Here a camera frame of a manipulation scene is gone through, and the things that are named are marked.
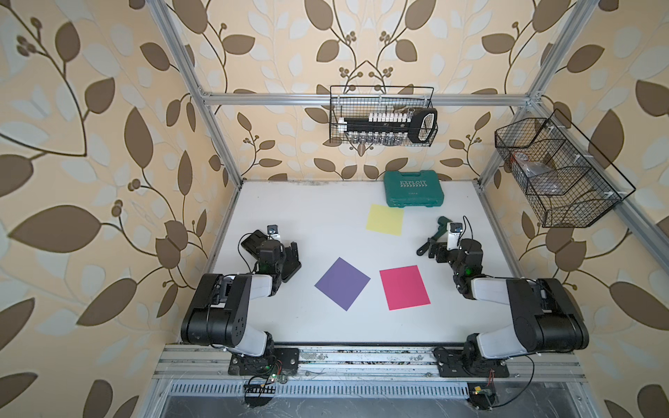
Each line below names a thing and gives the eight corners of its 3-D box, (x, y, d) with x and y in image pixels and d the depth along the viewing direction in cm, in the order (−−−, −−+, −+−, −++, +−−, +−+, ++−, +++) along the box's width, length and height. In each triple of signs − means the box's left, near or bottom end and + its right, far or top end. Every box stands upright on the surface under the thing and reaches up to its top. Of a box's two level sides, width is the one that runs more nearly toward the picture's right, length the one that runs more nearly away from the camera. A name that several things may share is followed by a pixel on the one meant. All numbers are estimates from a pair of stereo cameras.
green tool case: (386, 208, 113) (387, 201, 109) (382, 177, 125) (383, 170, 122) (443, 208, 113) (447, 201, 109) (433, 177, 125) (436, 170, 122)
